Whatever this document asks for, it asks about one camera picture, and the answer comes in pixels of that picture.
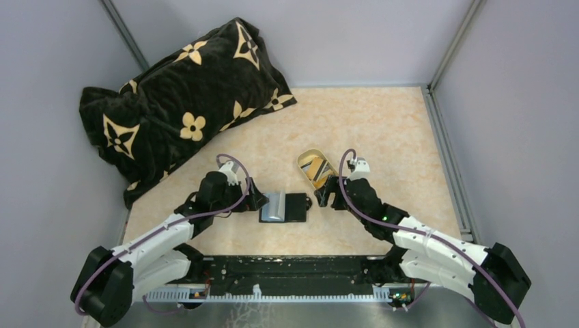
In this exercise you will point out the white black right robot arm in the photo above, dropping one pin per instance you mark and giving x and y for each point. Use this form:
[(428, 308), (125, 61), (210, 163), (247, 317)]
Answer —
[(452, 258)]

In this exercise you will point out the aluminium frame rail front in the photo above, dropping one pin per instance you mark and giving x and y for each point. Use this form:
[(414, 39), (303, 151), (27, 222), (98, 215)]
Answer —
[(192, 293)]

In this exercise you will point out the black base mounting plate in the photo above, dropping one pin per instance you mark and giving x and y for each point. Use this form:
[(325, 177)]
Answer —
[(320, 277)]

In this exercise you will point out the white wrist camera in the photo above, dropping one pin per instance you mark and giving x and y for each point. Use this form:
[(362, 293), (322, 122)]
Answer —
[(229, 169), (359, 169)]

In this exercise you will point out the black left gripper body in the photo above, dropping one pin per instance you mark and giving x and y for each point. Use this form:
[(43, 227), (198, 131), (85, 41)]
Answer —
[(252, 197)]

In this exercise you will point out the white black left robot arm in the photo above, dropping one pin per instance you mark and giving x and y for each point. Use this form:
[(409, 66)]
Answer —
[(144, 258)]

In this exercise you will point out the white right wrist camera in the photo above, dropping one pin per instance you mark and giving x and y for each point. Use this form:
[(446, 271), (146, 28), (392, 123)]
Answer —
[(359, 169)]

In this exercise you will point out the black leather card wallet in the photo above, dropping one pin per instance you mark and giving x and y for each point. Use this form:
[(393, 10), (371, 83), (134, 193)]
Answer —
[(285, 208)]

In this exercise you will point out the black floral pillow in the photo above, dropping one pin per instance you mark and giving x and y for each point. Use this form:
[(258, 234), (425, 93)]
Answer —
[(161, 118)]

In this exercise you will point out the aluminium right side rail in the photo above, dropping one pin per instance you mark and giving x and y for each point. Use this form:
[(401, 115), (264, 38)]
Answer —
[(454, 180)]

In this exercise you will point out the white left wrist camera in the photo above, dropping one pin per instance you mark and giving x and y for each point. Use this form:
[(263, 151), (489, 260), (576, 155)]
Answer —
[(229, 169)]

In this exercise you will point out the beige oval card holder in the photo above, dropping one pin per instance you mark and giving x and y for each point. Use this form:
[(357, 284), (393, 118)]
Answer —
[(309, 154)]

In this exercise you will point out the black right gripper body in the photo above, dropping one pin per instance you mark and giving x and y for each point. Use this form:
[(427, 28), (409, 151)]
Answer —
[(335, 190)]

